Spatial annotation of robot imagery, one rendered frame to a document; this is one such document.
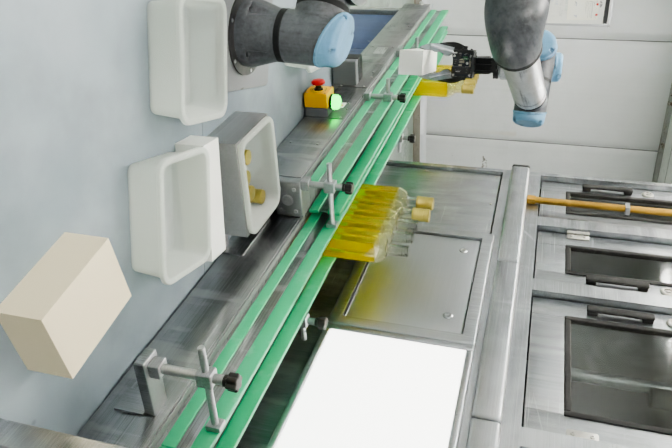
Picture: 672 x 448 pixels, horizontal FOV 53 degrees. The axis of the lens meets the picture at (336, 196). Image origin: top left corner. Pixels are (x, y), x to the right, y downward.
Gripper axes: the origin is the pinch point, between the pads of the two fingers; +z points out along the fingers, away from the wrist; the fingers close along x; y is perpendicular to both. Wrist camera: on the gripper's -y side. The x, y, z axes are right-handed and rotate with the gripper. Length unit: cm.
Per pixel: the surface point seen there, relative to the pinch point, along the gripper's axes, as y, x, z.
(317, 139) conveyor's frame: 13.4, 21.2, 25.0
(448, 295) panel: 28, 54, -14
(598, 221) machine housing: -22, 45, -51
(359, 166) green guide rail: 6.7, 28.9, 14.8
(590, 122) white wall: -598, 80, -86
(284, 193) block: 37, 31, 25
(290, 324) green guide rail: 59, 53, 15
